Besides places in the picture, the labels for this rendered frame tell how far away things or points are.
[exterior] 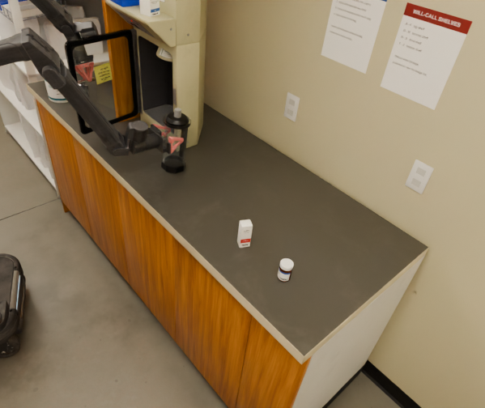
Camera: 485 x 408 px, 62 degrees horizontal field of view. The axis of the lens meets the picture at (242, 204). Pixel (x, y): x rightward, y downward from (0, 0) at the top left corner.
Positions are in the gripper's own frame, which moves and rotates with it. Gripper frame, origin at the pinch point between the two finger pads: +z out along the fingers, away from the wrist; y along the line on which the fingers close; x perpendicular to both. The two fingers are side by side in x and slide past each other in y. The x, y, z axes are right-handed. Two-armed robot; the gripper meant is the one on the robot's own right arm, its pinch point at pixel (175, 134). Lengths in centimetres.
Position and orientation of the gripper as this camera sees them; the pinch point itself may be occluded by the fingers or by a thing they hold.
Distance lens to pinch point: 167.8
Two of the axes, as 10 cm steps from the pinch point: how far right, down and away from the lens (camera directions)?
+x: -1.5, 7.8, 6.1
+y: -6.6, -5.4, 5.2
